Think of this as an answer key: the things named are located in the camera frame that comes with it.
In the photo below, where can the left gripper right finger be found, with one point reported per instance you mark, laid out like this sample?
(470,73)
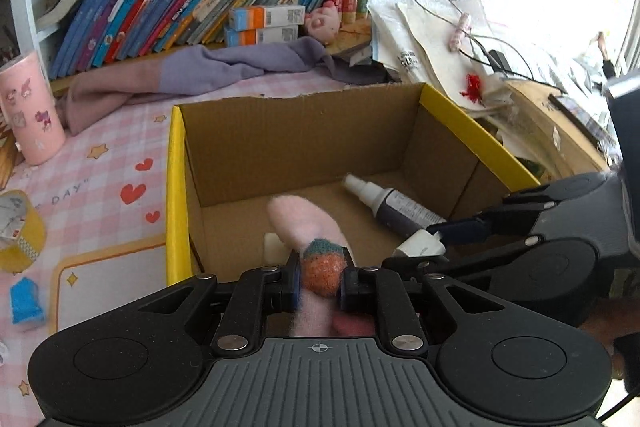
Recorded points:
(373,302)

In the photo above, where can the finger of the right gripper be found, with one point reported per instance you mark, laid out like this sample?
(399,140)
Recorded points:
(466,266)
(515,215)

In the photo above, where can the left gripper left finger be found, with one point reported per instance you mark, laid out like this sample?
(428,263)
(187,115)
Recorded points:
(246,304)

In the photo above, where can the white sponge block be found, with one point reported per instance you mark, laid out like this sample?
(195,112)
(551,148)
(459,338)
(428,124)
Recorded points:
(275,251)

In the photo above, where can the pink plush toy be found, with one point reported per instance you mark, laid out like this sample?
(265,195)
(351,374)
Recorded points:
(318,240)

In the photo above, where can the white spray bottle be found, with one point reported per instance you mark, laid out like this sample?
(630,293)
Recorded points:
(397,211)

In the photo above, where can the blue object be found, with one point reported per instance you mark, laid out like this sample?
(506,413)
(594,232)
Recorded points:
(25,307)

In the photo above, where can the yellow tape roll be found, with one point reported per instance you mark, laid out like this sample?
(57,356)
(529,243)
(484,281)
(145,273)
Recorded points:
(23,233)

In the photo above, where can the small white charger plug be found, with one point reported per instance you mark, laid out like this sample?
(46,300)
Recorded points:
(421,244)

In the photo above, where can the person right hand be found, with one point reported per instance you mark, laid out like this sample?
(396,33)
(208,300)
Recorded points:
(612,319)

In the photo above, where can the black smartphone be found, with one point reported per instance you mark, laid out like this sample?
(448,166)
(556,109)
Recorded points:
(595,134)

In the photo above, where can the yellow cardboard box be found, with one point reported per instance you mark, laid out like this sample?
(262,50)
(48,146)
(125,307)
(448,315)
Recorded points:
(227,158)

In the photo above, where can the pink checkered tablecloth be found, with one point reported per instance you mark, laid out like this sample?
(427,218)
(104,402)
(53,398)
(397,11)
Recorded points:
(77,195)

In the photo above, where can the white paper bags stack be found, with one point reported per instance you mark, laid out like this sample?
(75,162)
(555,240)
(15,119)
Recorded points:
(411,38)

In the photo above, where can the lower orange white box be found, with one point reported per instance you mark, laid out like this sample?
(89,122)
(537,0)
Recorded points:
(259,36)

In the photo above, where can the orange white box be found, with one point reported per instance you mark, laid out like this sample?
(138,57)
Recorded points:
(260,17)
(259,36)

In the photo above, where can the pink purple cloth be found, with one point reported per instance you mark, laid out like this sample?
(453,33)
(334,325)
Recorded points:
(196,70)

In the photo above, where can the pink pig plush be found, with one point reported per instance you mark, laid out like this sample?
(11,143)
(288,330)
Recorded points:
(323,23)

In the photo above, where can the upper orange white box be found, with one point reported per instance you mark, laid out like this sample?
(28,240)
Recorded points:
(260,17)

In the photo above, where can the pink cylindrical container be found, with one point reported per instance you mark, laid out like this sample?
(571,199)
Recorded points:
(29,107)

